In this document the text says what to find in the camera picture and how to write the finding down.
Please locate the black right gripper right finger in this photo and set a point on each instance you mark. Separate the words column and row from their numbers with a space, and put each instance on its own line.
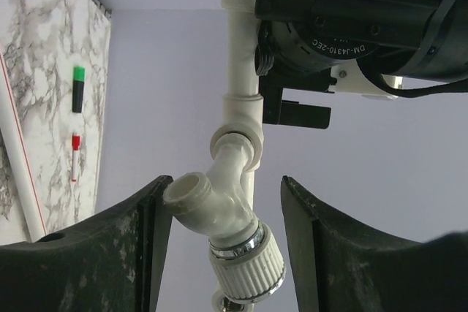
column 341, row 264

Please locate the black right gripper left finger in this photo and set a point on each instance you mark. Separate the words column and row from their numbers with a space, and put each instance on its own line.
column 112, row 261

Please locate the green cap black highlighter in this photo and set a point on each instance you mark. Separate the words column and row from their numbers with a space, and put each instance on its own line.
column 79, row 75

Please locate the white pipe frame with fittings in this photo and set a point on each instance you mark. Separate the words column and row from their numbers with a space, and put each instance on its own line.
column 242, row 104

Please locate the white plastic water faucet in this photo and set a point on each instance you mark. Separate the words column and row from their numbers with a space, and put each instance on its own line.
column 242, row 250

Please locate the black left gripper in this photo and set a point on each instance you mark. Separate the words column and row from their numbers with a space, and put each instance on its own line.
column 425, row 39

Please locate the red small marker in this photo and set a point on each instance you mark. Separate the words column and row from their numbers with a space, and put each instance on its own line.
column 76, row 139

